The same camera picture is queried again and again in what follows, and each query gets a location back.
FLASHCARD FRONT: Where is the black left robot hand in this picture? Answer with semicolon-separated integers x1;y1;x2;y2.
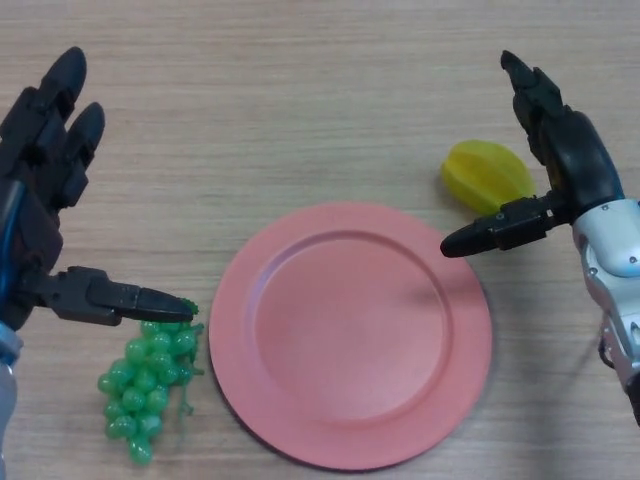
0;46;195;332

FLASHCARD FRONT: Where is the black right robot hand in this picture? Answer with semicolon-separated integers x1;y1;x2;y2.
439;49;626;259

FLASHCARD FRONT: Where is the green grape bunch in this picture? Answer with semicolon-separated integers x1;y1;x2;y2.
97;298;206;465

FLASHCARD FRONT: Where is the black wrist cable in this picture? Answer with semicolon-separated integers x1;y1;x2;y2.
595;335;621;370

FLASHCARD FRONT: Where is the pink round plate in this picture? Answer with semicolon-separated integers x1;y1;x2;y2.
208;201;494;471

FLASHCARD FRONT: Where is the yellow starfruit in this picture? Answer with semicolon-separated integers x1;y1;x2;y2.
439;140;537;217

